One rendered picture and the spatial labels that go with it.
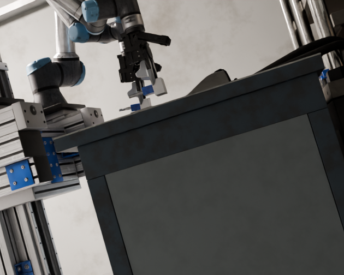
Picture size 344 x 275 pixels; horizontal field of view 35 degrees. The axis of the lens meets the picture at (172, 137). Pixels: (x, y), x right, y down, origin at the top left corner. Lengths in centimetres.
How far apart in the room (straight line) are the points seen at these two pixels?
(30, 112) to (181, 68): 272
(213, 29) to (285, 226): 322
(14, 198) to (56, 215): 293
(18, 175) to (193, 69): 276
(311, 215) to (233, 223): 19
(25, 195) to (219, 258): 86
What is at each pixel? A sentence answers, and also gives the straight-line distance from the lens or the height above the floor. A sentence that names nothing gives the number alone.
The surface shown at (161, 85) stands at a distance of 188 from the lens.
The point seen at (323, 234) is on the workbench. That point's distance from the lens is 138.
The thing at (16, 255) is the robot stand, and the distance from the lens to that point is 218.
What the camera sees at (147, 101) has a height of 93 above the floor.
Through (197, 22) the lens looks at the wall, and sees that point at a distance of 450.
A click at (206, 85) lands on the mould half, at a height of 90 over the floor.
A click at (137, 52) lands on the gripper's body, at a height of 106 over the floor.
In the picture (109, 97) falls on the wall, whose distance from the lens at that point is 467.
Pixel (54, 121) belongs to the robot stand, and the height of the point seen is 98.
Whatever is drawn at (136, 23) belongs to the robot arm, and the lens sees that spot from 193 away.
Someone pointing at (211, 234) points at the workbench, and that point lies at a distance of 138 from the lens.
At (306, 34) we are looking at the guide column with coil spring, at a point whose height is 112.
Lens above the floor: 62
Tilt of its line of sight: 4 degrees up
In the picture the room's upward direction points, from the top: 16 degrees counter-clockwise
